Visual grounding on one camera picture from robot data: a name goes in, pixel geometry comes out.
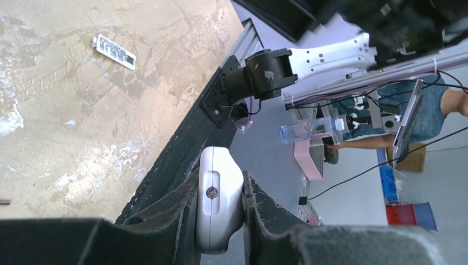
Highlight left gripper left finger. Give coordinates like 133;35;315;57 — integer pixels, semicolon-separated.
1;171;199;264

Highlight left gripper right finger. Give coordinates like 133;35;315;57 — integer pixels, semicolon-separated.
243;171;446;264

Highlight white battery cover with label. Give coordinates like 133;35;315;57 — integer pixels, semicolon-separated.
91;34;136;71

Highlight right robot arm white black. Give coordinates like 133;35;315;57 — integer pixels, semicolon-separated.
239;1;467;104

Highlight pink perforated tray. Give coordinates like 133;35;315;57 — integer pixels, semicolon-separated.
294;140;323;181

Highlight clear plastic water bottle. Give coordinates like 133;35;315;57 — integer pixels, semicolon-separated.
279;116;346;144

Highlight red and blue bins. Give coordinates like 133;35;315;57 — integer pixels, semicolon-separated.
386;202;438;231

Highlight person in blue shirt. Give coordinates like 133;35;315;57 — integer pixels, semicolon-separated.
326;75;467;150

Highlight aluminium rail frame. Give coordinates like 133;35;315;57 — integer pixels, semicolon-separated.
222;33;467;110

